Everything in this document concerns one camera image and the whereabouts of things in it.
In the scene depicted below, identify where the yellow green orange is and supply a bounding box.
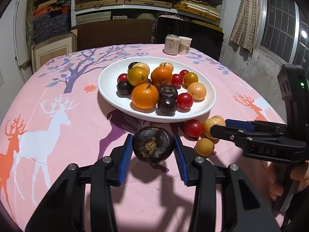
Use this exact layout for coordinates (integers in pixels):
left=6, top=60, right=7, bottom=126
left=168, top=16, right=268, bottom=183
left=127, top=66, right=149, bottom=87

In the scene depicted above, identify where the brick patterned curtain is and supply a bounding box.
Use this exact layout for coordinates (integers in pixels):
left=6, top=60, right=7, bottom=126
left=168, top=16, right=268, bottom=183
left=229, top=0, right=263, bottom=54

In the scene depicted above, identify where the small yellow fruit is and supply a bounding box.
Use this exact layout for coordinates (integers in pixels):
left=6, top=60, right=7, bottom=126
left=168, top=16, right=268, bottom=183
left=195, top=138, right=215, bottom=156

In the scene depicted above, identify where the white door panel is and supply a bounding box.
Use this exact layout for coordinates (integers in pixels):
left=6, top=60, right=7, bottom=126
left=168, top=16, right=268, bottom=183
left=13, top=0, right=33, bottom=83

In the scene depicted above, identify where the dark purple fruit with calyx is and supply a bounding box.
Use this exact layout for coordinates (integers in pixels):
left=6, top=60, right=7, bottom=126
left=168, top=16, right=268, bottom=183
left=158, top=84, right=178, bottom=99
left=132, top=126, right=175, bottom=163

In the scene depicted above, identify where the stack of dark patterned boxes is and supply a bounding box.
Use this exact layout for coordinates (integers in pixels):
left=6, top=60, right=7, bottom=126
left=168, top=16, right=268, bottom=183
left=33, top=6, right=71, bottom=43

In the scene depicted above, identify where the brown chair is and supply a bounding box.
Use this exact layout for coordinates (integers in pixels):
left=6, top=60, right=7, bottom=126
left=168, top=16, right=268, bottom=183
left=71, top=18, right=157, bottom=52

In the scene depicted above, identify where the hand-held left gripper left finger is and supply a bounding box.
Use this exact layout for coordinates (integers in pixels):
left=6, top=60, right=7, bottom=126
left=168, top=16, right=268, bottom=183
left=25, top=134, right=134, bottom=232

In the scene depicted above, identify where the black chair back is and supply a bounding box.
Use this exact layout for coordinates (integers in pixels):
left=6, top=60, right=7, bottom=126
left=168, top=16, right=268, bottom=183
left=156, top=16, right=224, bottom=62

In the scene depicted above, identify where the beige drink can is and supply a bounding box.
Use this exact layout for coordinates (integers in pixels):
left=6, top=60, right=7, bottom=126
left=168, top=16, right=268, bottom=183
left=164, top=34, right=180, bottom=55

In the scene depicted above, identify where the bright orange tangerine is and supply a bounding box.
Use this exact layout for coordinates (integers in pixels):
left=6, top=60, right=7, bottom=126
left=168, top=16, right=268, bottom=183
left=151, top=66, right=173, bottom=89
left=131, top=83, right=160, bottom=110

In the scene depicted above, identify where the pale orange round fruit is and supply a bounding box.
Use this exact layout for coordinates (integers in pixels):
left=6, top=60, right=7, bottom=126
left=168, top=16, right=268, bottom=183
left=187, top=82, right=207, bottom=101

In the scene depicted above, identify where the white plate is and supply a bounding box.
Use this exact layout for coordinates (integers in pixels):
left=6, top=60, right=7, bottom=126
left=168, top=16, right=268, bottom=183
left=98, top=56, right=216, bottom=123

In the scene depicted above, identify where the metal shelf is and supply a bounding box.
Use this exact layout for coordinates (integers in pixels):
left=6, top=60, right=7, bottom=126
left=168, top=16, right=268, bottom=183
left=71, top=0, right=227, bottom=27

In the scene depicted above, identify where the framed picture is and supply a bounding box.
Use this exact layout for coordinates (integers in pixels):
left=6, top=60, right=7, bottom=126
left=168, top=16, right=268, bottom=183
left=31, top=29, right=78, bottom=72

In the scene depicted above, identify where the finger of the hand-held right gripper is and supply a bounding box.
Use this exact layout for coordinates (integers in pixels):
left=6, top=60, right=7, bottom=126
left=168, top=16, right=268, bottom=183
left=210, top=125, right=256, bottom=148
left=225, top=119, right=288, bottom=132

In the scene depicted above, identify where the white paper cup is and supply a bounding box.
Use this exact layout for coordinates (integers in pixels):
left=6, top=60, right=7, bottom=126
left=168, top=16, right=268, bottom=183
left=178, top=36, right=192, bottom=54

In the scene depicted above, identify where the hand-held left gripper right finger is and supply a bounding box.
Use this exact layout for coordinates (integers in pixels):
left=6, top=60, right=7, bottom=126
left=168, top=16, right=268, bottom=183
left=172, top=134, right=282, bottom=232

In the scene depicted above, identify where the pink printed tablecloth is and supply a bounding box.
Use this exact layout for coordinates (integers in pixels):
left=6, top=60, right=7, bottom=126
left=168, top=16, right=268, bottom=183
left=0, top=44, right=290, bottom=232

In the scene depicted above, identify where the window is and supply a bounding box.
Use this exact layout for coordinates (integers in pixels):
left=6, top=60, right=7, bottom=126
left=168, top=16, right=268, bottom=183
left=259, top=0, right=309, bottom=63

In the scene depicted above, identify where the person's right hand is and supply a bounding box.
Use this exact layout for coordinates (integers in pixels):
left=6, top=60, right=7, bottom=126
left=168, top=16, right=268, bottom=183
left=267, top=161, right=309, bottom=200

